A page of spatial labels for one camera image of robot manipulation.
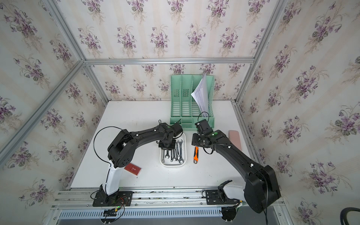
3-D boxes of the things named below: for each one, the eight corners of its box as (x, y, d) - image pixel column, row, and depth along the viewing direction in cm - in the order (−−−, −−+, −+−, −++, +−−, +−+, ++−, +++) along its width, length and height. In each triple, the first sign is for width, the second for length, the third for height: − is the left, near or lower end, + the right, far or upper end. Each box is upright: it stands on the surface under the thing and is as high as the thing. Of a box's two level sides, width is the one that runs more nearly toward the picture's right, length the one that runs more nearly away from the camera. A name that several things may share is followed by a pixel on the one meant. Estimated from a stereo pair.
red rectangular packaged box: (125, 169, 85) (123, 168, 83) (129, 163, 88) (128, 161, 86) (137, 175, 83) (136, 174, 81) (141, 169, 86) (140, 167, 84)
